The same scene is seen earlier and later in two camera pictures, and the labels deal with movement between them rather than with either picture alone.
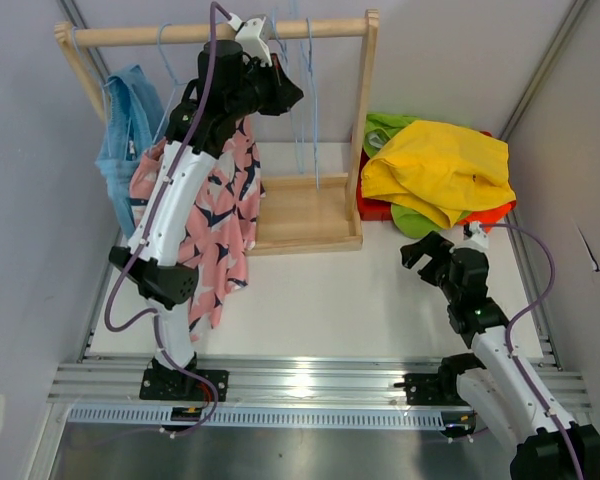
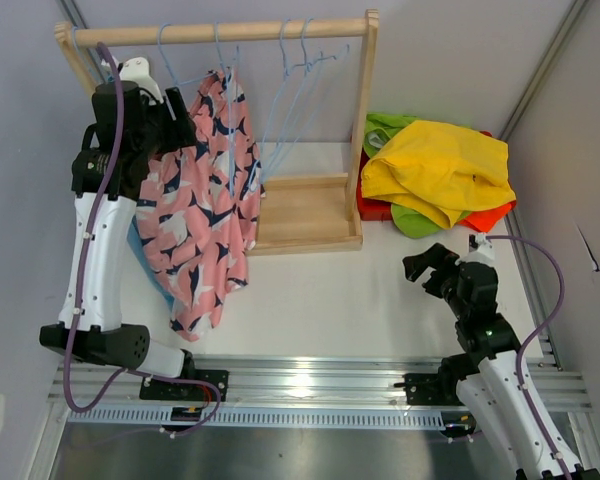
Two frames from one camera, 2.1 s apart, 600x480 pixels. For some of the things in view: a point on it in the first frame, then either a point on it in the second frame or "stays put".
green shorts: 378,130 stays put
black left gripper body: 260,90 to 162,133
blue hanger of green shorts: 309,66 to 307,69
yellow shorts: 445,169 stays put
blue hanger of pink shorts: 174,85 stays put
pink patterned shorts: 238,197 stays put
